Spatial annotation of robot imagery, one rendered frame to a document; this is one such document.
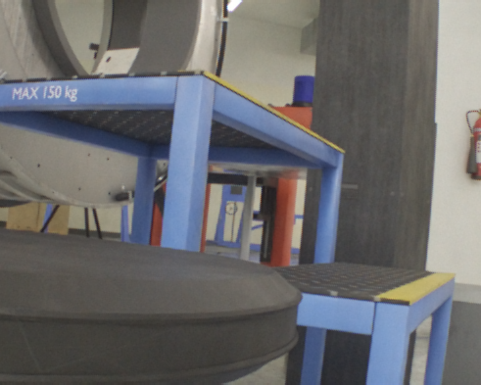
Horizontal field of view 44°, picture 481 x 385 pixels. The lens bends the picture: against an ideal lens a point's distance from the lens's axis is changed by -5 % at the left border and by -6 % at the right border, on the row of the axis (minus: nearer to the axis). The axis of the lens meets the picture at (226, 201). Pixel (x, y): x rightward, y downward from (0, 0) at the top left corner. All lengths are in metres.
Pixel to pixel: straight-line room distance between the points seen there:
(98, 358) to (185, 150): 0.43
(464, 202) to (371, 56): 3.27
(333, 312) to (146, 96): 0.29
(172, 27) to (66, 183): 0.78
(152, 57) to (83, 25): 8.96
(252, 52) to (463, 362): 9.95
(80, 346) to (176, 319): 0.04
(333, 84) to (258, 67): 9.95
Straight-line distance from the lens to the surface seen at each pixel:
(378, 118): 1.45
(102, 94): 0.69
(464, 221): 4.68
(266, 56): 11.55
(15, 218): 8.09
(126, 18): 2.48
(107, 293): 0.21
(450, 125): 4.65
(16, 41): 1.53
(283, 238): 2.62
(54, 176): 1.63
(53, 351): 0.20
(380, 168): 1.43
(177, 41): 2.16
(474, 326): 1.90
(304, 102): 2.66
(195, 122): 0.62
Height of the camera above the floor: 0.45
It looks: 2 degrees up
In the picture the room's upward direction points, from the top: 6 degrees clockwise
